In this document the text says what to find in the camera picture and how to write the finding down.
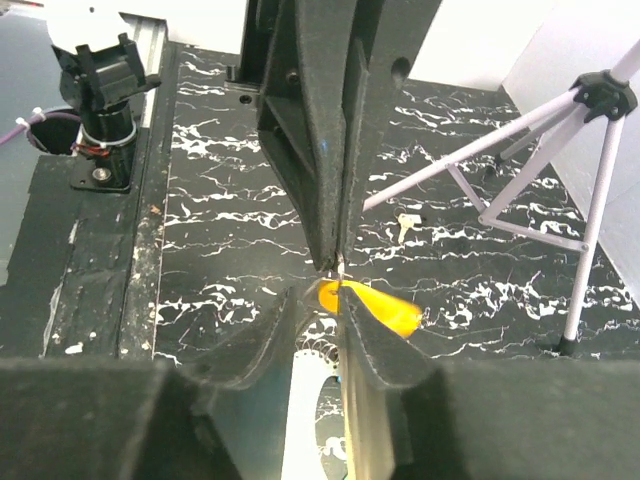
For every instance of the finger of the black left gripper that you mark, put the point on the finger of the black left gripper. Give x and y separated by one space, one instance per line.
368 98
301 124

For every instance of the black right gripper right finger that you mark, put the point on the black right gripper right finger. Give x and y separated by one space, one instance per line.
399 422

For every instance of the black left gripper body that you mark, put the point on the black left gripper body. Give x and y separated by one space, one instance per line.
391 34

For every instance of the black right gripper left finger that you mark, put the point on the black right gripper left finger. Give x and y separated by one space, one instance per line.
243 390

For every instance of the yellow capped key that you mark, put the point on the yellow capped key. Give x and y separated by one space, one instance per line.
398 315

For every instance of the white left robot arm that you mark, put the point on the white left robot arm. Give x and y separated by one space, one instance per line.
101 68

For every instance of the small silver key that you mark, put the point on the small silver key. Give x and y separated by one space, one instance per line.
407 221

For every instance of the aluminium rail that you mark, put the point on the aluminium rail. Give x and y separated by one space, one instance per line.
150 36

